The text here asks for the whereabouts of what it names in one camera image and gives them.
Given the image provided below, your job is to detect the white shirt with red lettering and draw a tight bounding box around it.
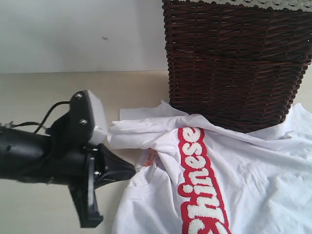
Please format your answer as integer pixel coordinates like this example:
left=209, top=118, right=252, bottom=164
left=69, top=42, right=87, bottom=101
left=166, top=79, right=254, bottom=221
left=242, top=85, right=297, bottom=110
left=108, top=102, right=312, bottom=234

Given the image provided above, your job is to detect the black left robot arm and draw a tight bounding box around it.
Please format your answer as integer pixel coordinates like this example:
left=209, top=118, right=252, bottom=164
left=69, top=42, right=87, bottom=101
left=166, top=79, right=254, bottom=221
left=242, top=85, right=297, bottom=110
left=0, top=90, right=136, bottom=228

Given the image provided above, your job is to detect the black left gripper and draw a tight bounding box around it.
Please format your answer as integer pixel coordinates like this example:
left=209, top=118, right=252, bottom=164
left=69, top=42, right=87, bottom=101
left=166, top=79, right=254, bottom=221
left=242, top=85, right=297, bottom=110
left=45, top=90, right=136, bottom=228

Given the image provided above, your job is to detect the brown wicker laundry basket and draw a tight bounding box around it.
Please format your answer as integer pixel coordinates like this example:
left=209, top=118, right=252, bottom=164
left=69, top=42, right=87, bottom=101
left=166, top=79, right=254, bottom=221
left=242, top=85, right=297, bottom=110
left=163, top=0, right=312, bottom=133

